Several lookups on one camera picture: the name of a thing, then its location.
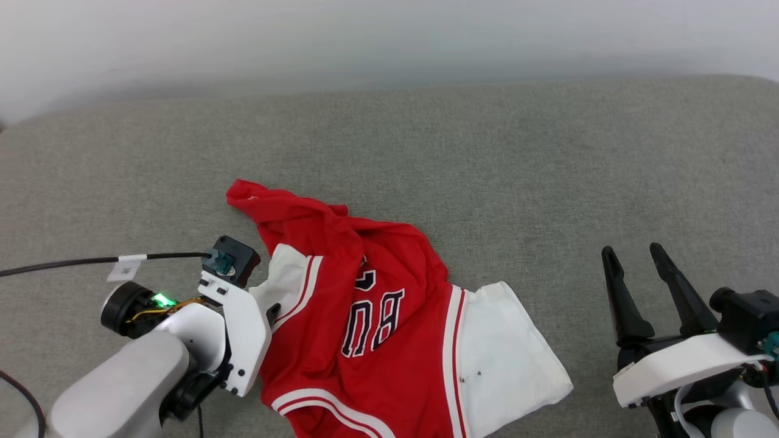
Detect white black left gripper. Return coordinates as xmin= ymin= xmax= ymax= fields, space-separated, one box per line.
xmin=100 ymin=271 xmax=282 ymax=422

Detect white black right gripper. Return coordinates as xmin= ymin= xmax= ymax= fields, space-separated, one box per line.
xmin=601 ymin=243 xmax=770 ymax=438

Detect red white basketball jersey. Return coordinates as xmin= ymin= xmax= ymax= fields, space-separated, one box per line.
xmin=226 ymin=179 xmax=574 ymax=438

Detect teal left camera connector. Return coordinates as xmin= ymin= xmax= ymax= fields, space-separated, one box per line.
xmin=206 ymin=249 xmax=236 ymax=276

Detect black right camera cable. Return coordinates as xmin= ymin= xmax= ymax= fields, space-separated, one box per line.
xmin=758 ymin=364 xmax=779 ymax=422

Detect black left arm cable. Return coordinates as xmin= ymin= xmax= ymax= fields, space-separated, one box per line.
xmin=0 ymin=370 xmax=47 ymax=438

